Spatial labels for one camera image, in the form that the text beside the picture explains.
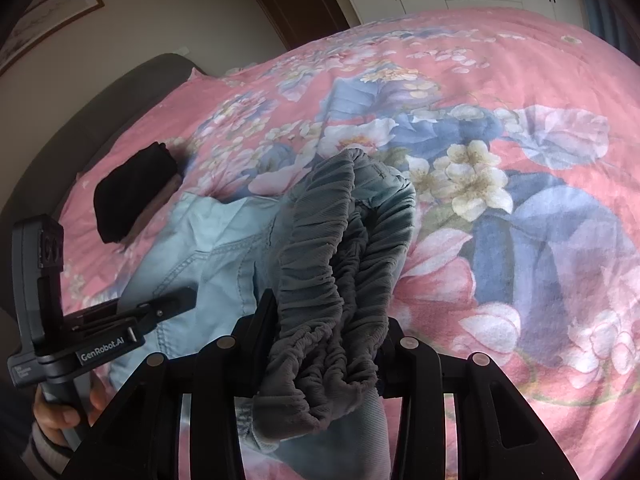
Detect dark grey bed headboard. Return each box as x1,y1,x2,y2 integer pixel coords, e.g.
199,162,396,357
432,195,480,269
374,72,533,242
0,52,206,221

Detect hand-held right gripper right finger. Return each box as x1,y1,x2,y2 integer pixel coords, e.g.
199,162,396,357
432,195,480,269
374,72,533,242
375,317,581,480

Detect light blue denim pants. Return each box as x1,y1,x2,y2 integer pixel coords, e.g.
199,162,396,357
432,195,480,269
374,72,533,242
107,147,418,480

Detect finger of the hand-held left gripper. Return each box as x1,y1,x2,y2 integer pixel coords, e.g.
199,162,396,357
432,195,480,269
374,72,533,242
119,286,199,334

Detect blue curtain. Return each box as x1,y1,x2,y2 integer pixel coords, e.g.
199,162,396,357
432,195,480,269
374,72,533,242
570,0,636,61

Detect framed wall picture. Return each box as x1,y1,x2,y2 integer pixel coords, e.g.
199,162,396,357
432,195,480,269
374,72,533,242
0,0,106,76

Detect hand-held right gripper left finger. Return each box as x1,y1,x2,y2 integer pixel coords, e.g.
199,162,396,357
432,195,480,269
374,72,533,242
60,288,279,480

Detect person's left hand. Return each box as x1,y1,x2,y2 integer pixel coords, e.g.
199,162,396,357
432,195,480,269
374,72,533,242
33,376,107,447

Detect black cloth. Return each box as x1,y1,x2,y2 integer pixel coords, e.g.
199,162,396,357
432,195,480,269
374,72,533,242
94,142,182,243

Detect pink floral blanket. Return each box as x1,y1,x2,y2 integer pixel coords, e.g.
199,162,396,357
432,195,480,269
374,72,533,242
57,7,640,480

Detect person's left forearm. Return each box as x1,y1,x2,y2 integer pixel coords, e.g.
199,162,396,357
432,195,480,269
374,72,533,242
20,422,76,480

